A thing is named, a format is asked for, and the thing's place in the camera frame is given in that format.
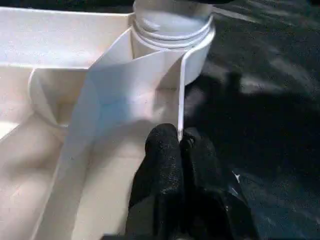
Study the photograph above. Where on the white plastic table top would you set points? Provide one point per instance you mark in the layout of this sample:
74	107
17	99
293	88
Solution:
40	150

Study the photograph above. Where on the white plastic table leg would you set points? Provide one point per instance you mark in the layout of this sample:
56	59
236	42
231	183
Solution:
172	20

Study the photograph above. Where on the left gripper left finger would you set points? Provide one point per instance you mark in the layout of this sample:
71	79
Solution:
161	190

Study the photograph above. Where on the black work mat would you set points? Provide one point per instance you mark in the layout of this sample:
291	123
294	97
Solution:
265	125

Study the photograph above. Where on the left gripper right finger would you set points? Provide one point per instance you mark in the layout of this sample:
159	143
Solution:
210	200

